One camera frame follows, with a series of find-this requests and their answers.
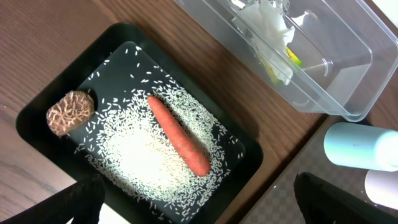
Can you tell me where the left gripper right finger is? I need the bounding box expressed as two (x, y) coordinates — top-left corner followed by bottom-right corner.
(294, 172), (397, 224)

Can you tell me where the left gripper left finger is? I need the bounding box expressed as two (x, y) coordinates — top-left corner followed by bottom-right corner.
(2, 174), (105, 224)

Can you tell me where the white cup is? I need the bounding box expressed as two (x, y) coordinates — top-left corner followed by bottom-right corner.
(364, 170), (397, 210)

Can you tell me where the light blue cup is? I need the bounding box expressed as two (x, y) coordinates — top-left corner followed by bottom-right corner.
(323, 122), (397, 172)

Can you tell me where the white rice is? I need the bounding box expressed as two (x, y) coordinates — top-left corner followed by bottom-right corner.
(73, 46), (245, 220)

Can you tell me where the brown textured food piece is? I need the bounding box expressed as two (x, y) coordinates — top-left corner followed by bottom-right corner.
(46, 90), (95, 137)

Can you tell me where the orange carrot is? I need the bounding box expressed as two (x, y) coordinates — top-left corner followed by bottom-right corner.
(147, 96), (211, 177)

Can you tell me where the green foil snack wrapper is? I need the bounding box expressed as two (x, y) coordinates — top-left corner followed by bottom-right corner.
(257, 0), (304, 85)

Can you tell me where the white napkin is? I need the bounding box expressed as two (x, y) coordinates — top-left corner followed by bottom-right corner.
(232, 0), (295, 85)

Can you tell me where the black waste tray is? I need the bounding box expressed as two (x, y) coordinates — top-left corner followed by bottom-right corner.
(15, 21), (264, 224)

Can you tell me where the dark brown serving tray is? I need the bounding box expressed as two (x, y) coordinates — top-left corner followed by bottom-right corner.
(242, 116), (397, 224)

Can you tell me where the clear plastic bin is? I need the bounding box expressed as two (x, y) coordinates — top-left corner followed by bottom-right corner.
(178, 0), (397, 122)

